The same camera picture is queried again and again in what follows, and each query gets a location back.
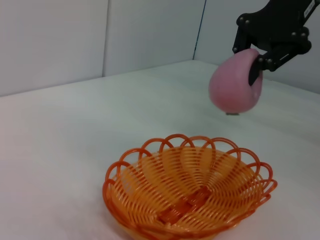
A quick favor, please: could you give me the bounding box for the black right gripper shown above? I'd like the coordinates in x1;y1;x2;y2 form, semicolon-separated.
231;0;320;88

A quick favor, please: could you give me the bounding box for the pink peach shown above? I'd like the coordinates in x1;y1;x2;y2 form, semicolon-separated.
208;48;263;114

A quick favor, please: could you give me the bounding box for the orange plastic woven basket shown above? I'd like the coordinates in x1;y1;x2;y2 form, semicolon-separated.
101;133;279;240

